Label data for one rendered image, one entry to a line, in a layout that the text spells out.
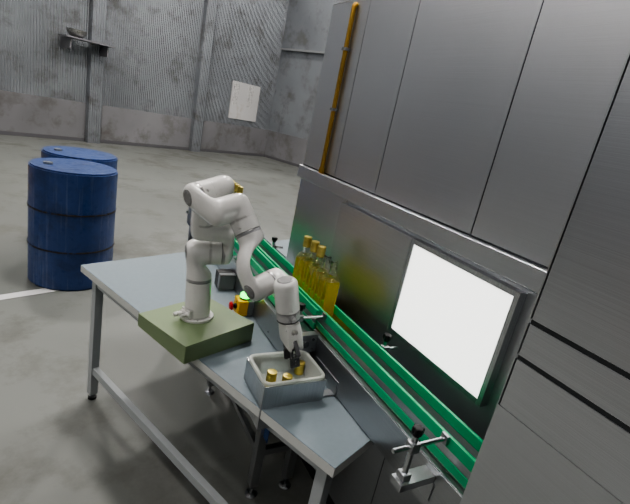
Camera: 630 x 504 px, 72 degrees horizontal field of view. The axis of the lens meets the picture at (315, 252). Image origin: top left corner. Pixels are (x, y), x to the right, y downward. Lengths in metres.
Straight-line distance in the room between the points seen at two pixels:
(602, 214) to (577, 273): 0.09
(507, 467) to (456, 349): 0.56
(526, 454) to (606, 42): 0.88
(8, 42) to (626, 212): 11.36
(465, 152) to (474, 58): 0.27
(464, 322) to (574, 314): 0.63
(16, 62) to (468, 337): 11.03
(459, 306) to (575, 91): 0.62
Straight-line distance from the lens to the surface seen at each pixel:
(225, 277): 2.16
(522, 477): 0.85
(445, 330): 1.39
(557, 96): 1.26
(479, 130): 1.38
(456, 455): 1.20
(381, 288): 1.60
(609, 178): 0.72
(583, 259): 0.73
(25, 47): 11.67
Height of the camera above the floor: 1.64
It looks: 17 degrees down
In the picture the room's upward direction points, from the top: 12 degrees clockwise
